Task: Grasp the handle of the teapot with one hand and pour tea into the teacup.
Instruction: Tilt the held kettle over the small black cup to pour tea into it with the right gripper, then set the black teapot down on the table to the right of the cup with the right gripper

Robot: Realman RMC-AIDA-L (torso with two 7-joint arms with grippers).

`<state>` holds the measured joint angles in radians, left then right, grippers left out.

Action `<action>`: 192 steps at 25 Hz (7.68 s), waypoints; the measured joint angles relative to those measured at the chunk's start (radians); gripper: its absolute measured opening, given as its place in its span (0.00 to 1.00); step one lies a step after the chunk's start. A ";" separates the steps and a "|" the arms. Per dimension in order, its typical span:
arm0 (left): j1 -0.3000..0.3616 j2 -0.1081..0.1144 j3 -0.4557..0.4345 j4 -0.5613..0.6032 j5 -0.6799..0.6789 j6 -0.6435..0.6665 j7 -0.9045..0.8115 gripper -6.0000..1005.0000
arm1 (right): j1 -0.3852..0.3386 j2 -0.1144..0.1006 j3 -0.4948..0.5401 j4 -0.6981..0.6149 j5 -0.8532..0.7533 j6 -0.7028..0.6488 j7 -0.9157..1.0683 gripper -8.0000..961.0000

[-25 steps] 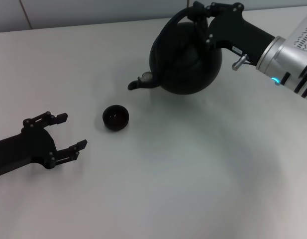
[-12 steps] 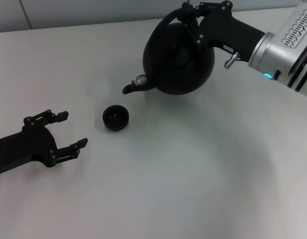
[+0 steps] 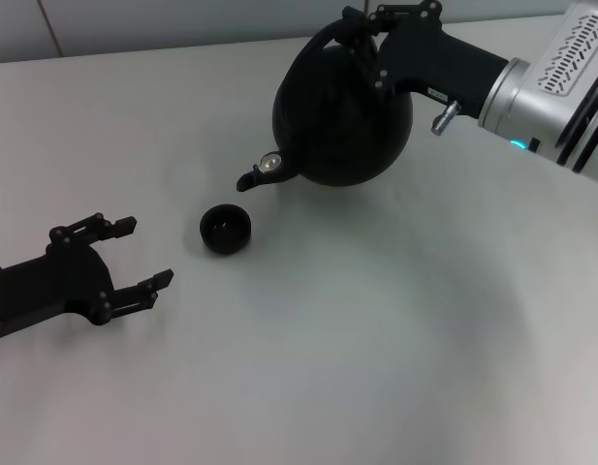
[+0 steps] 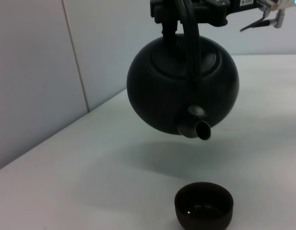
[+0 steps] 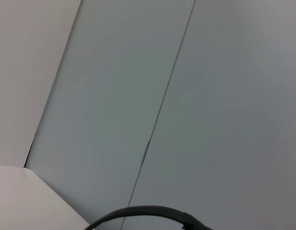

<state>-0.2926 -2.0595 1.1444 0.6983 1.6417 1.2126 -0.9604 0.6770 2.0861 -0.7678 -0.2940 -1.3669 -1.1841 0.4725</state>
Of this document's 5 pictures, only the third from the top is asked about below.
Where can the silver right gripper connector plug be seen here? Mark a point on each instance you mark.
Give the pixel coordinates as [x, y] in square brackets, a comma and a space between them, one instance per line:
[446, 117]

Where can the small dark teacup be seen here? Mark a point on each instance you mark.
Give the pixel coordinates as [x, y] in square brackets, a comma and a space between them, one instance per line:
[225, 230]

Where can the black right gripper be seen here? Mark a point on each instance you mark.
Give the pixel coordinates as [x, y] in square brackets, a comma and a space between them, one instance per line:
[434, 63]

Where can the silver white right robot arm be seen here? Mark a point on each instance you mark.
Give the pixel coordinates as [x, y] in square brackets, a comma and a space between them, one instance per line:
[555, 72]

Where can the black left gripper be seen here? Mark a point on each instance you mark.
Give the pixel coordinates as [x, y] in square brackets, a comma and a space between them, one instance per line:
[56, 286]

